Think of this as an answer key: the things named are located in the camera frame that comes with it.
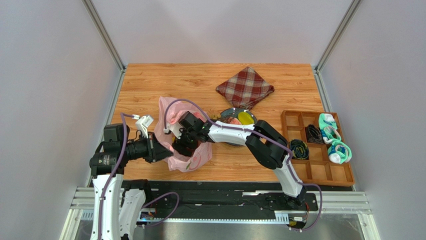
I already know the yellow green fake mango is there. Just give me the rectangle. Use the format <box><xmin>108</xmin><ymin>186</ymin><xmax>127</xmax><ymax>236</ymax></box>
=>
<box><xmin>237</xmin><ymin>111</ymin><xmax>255</xmax><ymax>125</ymax></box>

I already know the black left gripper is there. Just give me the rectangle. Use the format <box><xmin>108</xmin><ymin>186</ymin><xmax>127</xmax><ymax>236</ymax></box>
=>
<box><xmin>121</xmin><ymin>131</ymin><xmax>173</xmax><ymax>163</ymax></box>

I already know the lower green white sock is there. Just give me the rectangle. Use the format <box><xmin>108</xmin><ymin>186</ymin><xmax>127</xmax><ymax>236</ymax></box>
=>
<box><xmin>327</xmin><ymin>140</ymin><xmax>353</xmax><ymax>165</ymax></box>

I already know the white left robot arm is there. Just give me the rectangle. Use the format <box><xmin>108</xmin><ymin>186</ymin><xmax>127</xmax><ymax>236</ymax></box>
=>
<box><xmin>89</xmin><ymin>123</ymin><xmax>173</xmax><ymax>240</ymax></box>

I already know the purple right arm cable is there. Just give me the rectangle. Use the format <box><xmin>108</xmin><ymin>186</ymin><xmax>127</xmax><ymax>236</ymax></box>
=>
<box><xmin>163</xmin><ymin>98</ymin><xmax>324</xmax><ymax>233</ymax></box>

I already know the upper green white sock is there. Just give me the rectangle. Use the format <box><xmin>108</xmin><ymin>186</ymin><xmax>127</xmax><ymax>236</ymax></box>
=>
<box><xmin>318</xmin><ymin>113</ymin><xmax>342</xmax><ymax>144</ymax></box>

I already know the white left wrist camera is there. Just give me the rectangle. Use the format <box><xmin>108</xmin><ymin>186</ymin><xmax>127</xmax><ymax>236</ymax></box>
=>
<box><xmin>135</xmin><ymin>114</ymin><xmax>154</xmax><ymax>138</ymax></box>

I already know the fake watermelon slice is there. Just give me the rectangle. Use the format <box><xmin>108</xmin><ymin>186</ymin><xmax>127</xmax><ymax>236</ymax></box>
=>
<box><xmin>220</xmin><ymin>116</ymin><xmax>242</xmax><ymax>125</ymax></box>

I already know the wooden compartment tray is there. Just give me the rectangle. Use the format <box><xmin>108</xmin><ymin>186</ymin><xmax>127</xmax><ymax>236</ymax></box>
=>
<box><xmin>281</xmin><ymin>110</ymin><xmax>356</xmax><ymax>187</ymax></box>

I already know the red plaid cloth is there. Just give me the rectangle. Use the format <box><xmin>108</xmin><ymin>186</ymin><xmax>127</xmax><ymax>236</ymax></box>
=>
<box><xmin>215</xmin><ymin>67</ymin><xmax>275</xmax><ymax>110</ymax></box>

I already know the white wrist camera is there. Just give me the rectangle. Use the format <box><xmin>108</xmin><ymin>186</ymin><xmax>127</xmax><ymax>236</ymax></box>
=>
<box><xmin>135</xmin><ymin>114</ymin><xmax>154</xmax><ymax>138</ymax></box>
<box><xmin>163</xmin><ymin>122</ymin><xmax>183</xmax><ymax>139</ymax></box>

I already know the pink plastic bag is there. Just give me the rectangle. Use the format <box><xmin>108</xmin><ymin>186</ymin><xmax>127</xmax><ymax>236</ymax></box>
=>
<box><xmin>154</xmin><ymin>96</ymin><xmax>213</xmax><ymax>173</ymax></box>

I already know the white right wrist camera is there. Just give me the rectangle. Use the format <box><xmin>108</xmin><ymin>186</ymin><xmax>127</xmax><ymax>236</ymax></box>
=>
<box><xmin>163</xmin><ymin>122</ymin><xmax>183</xmax><ymax>139</ymax></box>

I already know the fake grape bunch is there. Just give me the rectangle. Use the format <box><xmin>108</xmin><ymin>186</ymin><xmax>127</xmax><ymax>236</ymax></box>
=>
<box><xmin>211</xmin><ymin>114</ymin><xmax>221</xmax><ymax>120</ymax></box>

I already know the blue patterned rolled sock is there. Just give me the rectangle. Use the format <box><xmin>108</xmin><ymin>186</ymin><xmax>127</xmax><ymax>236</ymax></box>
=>
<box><xmin>289</xmin><ymin>139</ymin><xmax>310</xmax><ymax>160</ymax></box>

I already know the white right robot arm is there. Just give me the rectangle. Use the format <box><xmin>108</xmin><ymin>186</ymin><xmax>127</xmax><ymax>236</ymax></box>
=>
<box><xmin>164</xmin><ymin>111</ymin><xmax>307</xmax><ymax>200</ymax></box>

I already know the green white sock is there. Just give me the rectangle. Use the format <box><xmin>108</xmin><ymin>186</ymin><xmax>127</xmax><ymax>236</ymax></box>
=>
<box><xmin>318</xmin><ymin>113</ymin><xmax>342</xmax><ymax>144</ymax></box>
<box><xmin>327</xmin><ymin>140</ymin><xmax>353</xmax><ymax>165</ymax></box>

